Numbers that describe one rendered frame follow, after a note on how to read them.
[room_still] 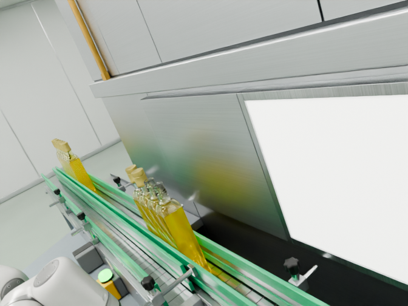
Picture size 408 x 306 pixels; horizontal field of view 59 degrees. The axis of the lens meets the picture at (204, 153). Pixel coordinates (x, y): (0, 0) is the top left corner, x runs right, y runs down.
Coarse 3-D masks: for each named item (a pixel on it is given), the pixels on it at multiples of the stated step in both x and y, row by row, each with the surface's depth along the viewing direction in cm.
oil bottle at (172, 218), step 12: (168, 204) 90; (168, 216) 90; (180, 216) 92; (168, 228) 91; (180, 228) 92; (180, 240) 92; (192, 240) 94; (180, 252) 93; (192, 252) 95; (204, 264) 97
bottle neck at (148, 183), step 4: (144, 180) 96; (148, 180) 96; (152, 180) 94; (144, 184) 95; (148, 184) 94; (152, 184) 94; (148, 188) 95; (148, 192) 96; (152, 192) 95; (152, 196) 95
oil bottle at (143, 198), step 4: (140, 196) 101; (144, 196) 100; (148, 196) 100; (140, 200) 101; (144, 200) 99; (140, 204) 102; (144, 204) 99; (144, 208) 101; (144, 212) 103; (148, 212) 100; (148, 216) 102; (148, 220) 104; (152, 220) 101; (152, 224) 102; (152, 228) 105; (156, 228) 102; (156, 232) 104; (160, 236) 102
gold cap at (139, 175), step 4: (140, 168) 100; (132, 172) 99; (136, 172) 98; (140, 172) 98; (144, 172) 100; (132, 176) 99; (136, 176) 98; (140, 176) 98; (144, 176) 99; (136, 180) 99; (140, 180) 99; (140, 184) 99
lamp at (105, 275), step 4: (100, 272) 119; (104, 272) 118; (108, 272) 118; (100, 276) 117; (104, 276) 117; (108, 276) 117; (112, 276) 118; (100, 280) 117; (104, 280) 117; (108, 280) 117
